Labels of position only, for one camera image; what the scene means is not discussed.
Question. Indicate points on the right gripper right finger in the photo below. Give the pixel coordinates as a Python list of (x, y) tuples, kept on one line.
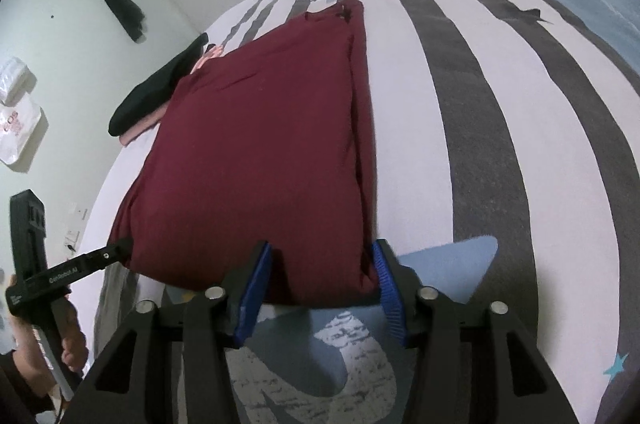
[(473, 364)]

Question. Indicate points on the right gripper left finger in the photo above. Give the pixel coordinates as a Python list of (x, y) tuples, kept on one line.
[(131, 380)]

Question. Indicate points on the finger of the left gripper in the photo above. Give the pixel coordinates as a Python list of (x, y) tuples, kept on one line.
[(83, 265)]

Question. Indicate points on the maroon t-shirt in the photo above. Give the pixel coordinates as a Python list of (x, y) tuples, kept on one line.
[(272, 142)]

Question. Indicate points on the person left hand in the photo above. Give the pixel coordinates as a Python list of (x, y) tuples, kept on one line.
[(29, 355)]

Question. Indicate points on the white tote bag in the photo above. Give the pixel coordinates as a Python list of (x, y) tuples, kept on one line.
[(18, 123)]

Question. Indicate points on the white hanging plastic bag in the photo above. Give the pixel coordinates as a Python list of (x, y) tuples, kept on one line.
[(13, 73)]

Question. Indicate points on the folded black garment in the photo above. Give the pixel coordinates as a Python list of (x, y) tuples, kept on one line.
[(157, 89)]

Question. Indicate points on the black hanging garment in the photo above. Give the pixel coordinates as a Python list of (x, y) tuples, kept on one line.
[(129, 15)]

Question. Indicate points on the folded pink garment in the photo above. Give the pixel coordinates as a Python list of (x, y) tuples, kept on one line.
[(211, 51)]

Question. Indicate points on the striped bed sheet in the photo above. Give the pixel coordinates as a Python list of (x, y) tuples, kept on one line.
[(506, 169)]

